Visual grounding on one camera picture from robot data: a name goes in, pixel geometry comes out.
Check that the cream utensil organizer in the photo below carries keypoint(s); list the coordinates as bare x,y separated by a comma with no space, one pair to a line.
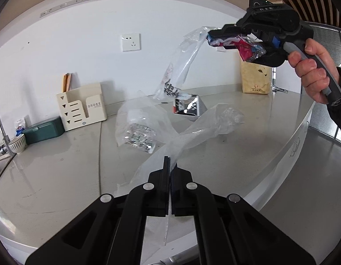
82,107

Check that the clear bag with black print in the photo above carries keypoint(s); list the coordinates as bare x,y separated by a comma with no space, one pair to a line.
181,60

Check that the white wall socket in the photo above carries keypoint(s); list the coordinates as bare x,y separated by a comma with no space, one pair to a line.
131,42

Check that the dark green storage box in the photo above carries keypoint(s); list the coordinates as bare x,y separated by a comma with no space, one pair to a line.
44,131

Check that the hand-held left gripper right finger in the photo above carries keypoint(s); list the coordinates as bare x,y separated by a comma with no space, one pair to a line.
180,187

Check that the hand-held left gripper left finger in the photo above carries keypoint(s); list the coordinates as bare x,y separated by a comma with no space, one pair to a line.
159,187

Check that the person's right hand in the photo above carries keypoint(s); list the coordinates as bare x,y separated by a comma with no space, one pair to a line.
311,74

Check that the silver blister pack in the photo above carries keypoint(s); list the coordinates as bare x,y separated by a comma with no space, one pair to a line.
138,139

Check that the clear plastic bag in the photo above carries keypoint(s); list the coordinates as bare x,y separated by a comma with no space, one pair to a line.
192,132

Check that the striped ceramic bowl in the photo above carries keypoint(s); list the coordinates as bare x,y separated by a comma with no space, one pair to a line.
17,145

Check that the red and white wrapper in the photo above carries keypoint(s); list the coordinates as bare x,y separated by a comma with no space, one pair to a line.
246,51

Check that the wooden chopsticks bundle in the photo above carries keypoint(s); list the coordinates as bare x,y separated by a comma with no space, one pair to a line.
67,82

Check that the silver toothpaste box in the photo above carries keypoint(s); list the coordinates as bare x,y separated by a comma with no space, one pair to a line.
188,106

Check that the kraft paper coffee bag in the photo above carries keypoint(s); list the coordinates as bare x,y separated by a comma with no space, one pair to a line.
256,78

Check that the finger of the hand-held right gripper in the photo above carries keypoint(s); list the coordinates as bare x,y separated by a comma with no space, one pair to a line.
230,47
225,31

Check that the small blue white packet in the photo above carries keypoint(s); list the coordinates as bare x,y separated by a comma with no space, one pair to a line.
20,127

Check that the steel kitchen faucet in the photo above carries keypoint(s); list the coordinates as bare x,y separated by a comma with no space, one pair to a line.
2,132

